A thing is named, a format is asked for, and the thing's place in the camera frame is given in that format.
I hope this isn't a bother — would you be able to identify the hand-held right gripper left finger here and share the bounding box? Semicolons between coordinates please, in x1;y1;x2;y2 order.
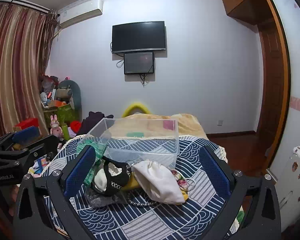
14;145;97;240

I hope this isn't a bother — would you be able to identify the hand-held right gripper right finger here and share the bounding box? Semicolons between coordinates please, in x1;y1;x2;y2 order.
199;146;282;240

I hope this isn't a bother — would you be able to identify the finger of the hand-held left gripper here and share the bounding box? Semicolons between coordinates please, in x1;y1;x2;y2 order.
0;134;60;172
0;126;41;155

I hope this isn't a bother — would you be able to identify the green knitted cloth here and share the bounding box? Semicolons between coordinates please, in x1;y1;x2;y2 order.
76;140;108;186

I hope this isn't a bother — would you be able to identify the floral face mask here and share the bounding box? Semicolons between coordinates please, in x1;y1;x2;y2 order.
171;169;196;201

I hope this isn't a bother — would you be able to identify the black bag with chain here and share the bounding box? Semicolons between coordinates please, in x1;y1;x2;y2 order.
91;155;156;207

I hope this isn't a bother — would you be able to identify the white drawstring pouch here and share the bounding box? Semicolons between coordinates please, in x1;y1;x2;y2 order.
132;160;186;205

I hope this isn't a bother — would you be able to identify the clear plastic box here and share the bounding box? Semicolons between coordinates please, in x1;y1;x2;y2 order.
86;117;180;170

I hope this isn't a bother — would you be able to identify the red box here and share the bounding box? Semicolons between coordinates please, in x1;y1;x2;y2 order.
14;118;39;132

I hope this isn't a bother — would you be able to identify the pink rabbit toy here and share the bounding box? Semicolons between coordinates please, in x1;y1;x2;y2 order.
50;114;62;137

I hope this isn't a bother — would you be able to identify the light green bottle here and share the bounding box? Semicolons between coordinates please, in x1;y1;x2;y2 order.
62;123;71;141

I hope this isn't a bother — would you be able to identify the green cardboard box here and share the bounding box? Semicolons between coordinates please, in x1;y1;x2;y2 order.
43;102;78;128

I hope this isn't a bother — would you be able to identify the red cloth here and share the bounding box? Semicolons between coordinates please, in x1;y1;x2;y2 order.
70;121;84;132

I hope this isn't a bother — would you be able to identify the grey mesh pouch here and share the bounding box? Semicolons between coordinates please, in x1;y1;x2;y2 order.
85;186;127;208

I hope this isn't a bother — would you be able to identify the dark clothes pile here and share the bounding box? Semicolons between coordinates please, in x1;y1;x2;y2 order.
79;111;114;136

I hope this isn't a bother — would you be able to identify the yellow cloth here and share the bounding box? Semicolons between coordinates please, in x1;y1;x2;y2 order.
121;172;141;192

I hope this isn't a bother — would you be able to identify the yellow blanket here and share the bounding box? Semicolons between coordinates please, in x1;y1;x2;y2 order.
107;113;208;141

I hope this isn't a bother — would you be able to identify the grey green plush toy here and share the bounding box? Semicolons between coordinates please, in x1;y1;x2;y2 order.
55;79;82;113

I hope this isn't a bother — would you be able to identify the striped brown curtain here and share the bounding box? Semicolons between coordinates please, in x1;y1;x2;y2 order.
0;2;58;142

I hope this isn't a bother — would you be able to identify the blue patterned tablecloth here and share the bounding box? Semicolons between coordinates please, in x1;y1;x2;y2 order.
22;133;241;240

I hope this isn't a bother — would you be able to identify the white appliance with stickers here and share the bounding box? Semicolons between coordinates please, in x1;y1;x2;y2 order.
272;141;300;232

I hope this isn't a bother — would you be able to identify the yellow fuzzy hoop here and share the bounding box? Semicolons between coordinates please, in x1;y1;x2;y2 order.
122;102;153;118

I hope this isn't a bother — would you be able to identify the wooden door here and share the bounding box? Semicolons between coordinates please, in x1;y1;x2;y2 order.
256;17;291;167

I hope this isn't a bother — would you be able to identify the small black monitor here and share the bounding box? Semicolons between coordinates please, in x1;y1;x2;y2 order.
124;52;155;75

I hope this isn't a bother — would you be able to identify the white air conditioner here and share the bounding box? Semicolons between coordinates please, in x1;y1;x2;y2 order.
58;0;104;29

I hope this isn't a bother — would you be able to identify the white sliding wardrobe door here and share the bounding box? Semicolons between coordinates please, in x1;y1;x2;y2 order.
266;0;300;232

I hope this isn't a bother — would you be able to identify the wooden overhead cabinet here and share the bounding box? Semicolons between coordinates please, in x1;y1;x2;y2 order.
220;0;277;26

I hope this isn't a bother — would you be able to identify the monitor cable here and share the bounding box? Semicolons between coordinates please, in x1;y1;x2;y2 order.
139;73;151;87

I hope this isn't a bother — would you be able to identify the curtain rail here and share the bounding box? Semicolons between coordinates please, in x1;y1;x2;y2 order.
0;0;60;15

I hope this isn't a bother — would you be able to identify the black wall television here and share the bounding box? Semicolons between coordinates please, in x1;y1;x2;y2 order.
112;21;167;54

